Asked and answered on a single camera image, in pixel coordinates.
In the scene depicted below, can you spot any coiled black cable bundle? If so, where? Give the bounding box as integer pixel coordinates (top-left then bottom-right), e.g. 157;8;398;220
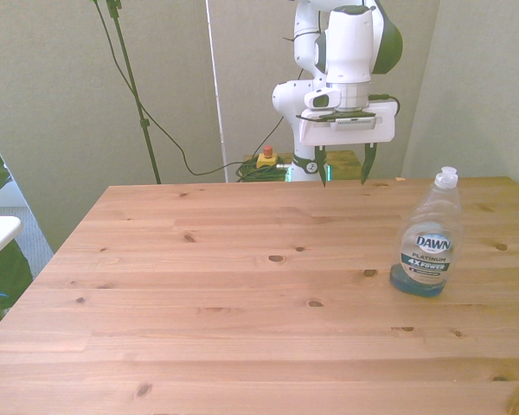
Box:
234;158;292;183

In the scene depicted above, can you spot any thin black hanging cable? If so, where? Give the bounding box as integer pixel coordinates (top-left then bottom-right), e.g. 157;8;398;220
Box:
91;0;286;176

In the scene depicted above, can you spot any black camera stand pole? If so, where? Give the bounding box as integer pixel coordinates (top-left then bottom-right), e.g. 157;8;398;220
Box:
105;0;163;185

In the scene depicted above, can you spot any yellow emergency stop button box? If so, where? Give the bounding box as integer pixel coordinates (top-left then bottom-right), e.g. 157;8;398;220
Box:
256;145;279;170

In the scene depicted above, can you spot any white vertical wall strip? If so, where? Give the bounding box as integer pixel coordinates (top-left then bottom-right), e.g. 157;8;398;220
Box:
204;0;230;183

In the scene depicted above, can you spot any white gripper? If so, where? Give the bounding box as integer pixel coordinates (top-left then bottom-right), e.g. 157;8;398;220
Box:
298;100;396;188

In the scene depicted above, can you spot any clear Dawn dish soap bottle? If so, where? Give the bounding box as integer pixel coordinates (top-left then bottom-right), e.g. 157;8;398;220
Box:
388;166;462;299

